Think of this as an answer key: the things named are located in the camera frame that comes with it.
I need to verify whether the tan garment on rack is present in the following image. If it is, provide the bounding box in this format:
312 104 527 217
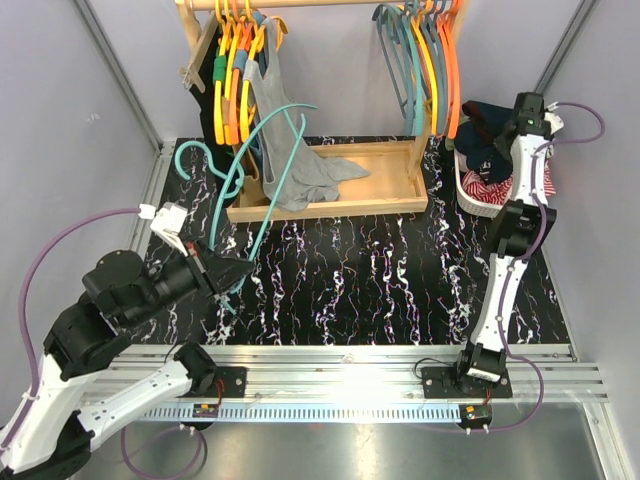
232 148 268 208

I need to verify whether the red striped tank top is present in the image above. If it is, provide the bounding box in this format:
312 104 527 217
462 167 557 206

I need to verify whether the wooden clothes rack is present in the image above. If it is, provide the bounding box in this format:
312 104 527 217
177 1 467 223

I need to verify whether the orange empty hanger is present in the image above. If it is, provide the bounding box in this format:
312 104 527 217
436 1 462 140

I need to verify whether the blue grey hanger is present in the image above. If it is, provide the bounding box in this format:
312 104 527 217
371 3 418 136

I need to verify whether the white laundry basket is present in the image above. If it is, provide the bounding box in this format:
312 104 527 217
454 150 504 218

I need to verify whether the yellow hanger left group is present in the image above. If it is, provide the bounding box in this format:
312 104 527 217
212 1 241 146

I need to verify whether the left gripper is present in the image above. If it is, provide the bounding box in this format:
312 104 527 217
125 232 258 328

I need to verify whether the black garment on rack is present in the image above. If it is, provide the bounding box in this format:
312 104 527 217
189 28 221 150

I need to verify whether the black marble mat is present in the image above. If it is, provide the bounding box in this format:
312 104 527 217
137 137 571 347

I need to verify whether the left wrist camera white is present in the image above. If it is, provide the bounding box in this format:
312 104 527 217
138 202 188 257

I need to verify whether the grey tank top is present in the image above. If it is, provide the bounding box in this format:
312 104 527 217
244 18 370 212

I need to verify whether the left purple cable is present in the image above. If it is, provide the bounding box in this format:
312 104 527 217
0 208 144 451

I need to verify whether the purple cable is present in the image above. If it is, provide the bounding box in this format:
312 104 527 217
0 208 144 451
494 102 607 361

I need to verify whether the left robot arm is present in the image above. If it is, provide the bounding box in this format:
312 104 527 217
1 242 254 479

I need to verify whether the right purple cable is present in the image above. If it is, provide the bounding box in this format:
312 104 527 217
494 102 607 361

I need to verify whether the teal hanger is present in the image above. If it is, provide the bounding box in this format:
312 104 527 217
396 3 426 137
175 102 320 315

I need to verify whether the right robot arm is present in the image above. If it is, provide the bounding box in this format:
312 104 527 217
452 92 556 397

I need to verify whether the aluminium rail base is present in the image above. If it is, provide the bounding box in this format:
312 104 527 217
82 344 608 426

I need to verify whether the navy garment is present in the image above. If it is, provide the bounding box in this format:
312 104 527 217
454 100 513 185

